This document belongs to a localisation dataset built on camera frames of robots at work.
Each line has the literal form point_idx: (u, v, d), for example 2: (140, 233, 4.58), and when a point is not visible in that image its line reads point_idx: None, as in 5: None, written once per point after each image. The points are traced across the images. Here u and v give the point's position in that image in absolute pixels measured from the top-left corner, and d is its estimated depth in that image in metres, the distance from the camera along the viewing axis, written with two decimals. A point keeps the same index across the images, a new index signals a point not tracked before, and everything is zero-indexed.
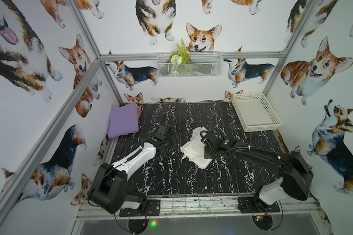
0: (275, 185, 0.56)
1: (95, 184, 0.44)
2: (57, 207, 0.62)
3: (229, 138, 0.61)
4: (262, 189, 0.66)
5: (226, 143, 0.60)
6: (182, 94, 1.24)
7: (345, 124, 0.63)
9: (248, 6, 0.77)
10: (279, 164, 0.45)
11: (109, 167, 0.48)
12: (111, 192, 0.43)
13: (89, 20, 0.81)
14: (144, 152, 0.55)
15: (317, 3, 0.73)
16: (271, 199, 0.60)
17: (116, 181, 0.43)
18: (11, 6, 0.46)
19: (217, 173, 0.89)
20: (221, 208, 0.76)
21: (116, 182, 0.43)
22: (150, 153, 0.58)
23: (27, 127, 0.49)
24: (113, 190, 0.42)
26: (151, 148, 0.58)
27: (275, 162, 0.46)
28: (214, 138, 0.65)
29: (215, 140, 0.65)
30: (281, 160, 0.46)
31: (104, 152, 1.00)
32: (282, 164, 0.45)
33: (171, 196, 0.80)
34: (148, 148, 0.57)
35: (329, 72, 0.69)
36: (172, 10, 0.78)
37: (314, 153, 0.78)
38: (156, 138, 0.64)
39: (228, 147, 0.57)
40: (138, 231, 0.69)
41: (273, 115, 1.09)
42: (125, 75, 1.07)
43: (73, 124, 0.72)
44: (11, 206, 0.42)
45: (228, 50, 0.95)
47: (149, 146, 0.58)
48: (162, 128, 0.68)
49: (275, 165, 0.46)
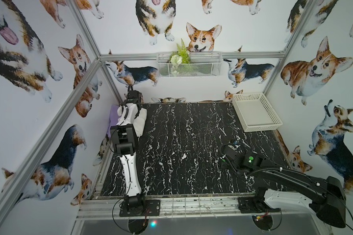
0: (295, 199, 0.53)
1: (115, 140, 0.62)
2: (58, 207, 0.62)
3: (252, 155, 0.55)
4: (269, 195, 0.63)
5: (249, 160, 0.54)
6: (182, 94, 1.24)
7: (345, 123, 0.63)
9: (248, 6, 0.77)
10: (319, 192, 0.42)
11: (116, 126, 0.61)
12: (130, 137, 0.62)
13: (89, 20, 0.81)
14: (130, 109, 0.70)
15: (317, 3, 0.73)
16: (276, 206, 0.61)
17: (129, 131, 0.61)
18: (11, 6, 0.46)
19: (217, 172, 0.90)
20: (221, 208, 0.76)
21: (129, 130, 0.61)
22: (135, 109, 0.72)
23: (27, 127, 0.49)
24: (130, 136, 0.62)
26: (133, 105, 0.73)
27: (315, 190, 0.43)
28: (233, 153, 0.59)
29: (235, 156, 0.58)
30: (321, 188, 0.42)
31: (103, 152, 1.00)
32: (324, 193, 0.41)
33: (171, 196, 0.80)
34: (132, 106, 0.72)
35: (329, 72, 0.69)
36: (172, 10, 0.78)
37: (314, 152, 0.78)
38: (132, 99, 0.77)
39: (255, 168, 0.52)
40: (138, 231, 0.69)
41: (273, 114, 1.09)
42: (125, 75, 1.07)
43: (73, 125, 0.72)
44: (11, 206, 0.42)
45: (229, 50, 0.95)
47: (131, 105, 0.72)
48: (133, 93, 0.84)
49: (317, 194, 0.42)
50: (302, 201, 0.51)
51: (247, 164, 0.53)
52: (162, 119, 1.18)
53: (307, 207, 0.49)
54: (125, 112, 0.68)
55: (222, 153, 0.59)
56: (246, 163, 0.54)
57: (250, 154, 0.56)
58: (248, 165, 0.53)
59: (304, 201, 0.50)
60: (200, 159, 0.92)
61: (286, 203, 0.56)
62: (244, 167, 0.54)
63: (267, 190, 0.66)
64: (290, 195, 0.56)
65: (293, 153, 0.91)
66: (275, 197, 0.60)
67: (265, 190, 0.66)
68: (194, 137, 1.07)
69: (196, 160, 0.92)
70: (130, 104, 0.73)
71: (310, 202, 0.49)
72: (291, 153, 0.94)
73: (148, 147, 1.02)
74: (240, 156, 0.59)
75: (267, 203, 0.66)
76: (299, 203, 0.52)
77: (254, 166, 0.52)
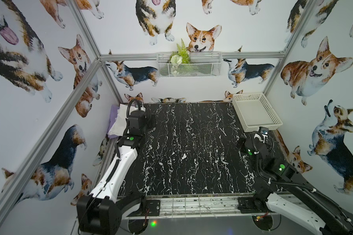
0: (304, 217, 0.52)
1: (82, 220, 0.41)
2: (58, 207, 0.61)
3: (284, 164, 0.50)
4: (274, 199, 0.62)
5: (280, 168, 0.49)
6: (182, 94, 1.24)
7: (345, 124, 0.63)
9: (248, 6, 0.77)
10: (347, 226, 0.40)
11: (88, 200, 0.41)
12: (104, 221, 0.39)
13: (89, 20, 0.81)
14: (122, 161, 0.48)
15: (317, 3, 0.73)
16: (275, 211, 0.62)
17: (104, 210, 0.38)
18: (11, 6, 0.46)
19: (217, 173, 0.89)
20: (221, 208, 0.76)
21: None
22: (131, 157, 0.52)
23: (27, 128, 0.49)
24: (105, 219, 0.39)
26: (130, 152, 0.51)
27: (342, 221, 0.40)
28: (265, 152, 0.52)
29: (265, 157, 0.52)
30: (351, 224, 0.40)
31: (104, 152, 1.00)
32: (352, 230, 0.39)
33: (171, 196, 0.80)
34: (127, 154, 0.50)
35: (329, 72, 0.69)
36: (172, 10, 0.78)
37: (314, 153, 0.78)
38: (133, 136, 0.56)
39: (284, 177, 0.47)
40: (138, 231, 0.69)
41: (273, 115, 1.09)
42: (125, 75, 1.07)
43: (73, 124, 0.72)
44: (11, 206, 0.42)
45: (229, 50, 0.95)
47: (127, 151, 0.51)
48: (134, 121, 0.57)
49: (343, 227, 0.41)
50: (312, 222, 0.50)
51: (276, 171, 0.49)
52: (162, 119, 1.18)
53: (315, 228, 0.49)
54: (112, 166, 0.47)
55: (257, 150, 0.52)
56: (275, 170, 0.49)
57: (281, 162, 0.50)
58: (276, 171, 0.49)
59: (315, 222, 0.49)
60: (200, 159, 0.92)
61: (289, 214, 0.57)
62: (272, 172, 0.50)
63: (273, 193, 0.65)
64: (301, 210, 0.54)
65: (293, 153, 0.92)
66: (281, 204, 0.60)
67: (270, 193, 0.65)
68: (194, 137, 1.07)
69: (196, 160, 0.92)
70: (126, 149, 0.52)
71: (322, 226, 0.48)
72: (291, 154, 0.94)
73: (149, 147, 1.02)
74: (270, 159, 0.55)
75: (268, 204, 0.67)
76: (307, 222, 0.51)
77: (283, 176, 0.48)
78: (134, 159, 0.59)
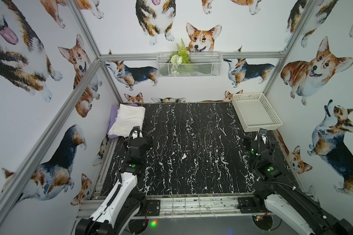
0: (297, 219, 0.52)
1: None
2: (57, 207, 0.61)
3: (274, 167, 0.58)
4: (274, 199, 0.62)
5: (269, 170, 0.58)
6: (182, 94, 1.24)
7: (345, 123, 0.63)
9: (248, 6, 0.77)
10: (321, 223, 0.43)
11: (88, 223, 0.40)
12: None
13: (89, 20, 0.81)
14: (124, 187, 0.51)
15: (317, 3, 0.73)
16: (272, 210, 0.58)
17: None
18: (11, 6, 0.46)
19: (217, 172, 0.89)
20: (221, 208, 0.76)
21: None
22: (132, 184, 0.55)
23: (27, 128, 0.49)
24: None
26: (130, 178, 0.54)
27: (316, 219, 0.44)
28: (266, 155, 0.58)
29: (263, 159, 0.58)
30: (326, 221, 0.42)
31: (104, 152, 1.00)
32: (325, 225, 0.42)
33: (171, 196, 0.80)
34: (128, 180, 0.53)
35: (329, 72, 0.69)
36: (172, 10, 0.78)
37: (314, 153, 0.78)
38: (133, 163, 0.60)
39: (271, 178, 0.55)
40: (138, 231, 0.69)
41: (273, 115, 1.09)
42: (125, 75, 1.07)
43: (73, 124, 0.72)
44: (11, 206, 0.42)
45: (229, 50, 0.95)
47: (128, 177, 0.54)
48: (135, 150, 0.60)
49: (317, 223, 0.44)
50: (304, 225, 0.50)
51: (266, 172, 0.57)
52: (162, 119, 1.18)
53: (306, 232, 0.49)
54: (113, 192, 0.49)
55: (259, 152, 0.58)
56: (266, 171, 0.57)
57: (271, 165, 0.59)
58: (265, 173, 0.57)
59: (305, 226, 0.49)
60: (200, 159, 0.92)
61: (285, 215, 0.57)
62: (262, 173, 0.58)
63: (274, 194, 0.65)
64: (297, 213, 0.54)
65: (293, 153, 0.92)
66: (278, 205, 0.59)
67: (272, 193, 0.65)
68: (194, 137, 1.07)
69: (196, 160, 0.92)
70: (126, 176, 0.55)
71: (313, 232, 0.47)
72: (291, 153, 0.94)
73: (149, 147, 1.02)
74: (265, 162, 0.61)
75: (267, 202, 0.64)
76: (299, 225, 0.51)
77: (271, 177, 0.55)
78: (133, 187, 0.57)
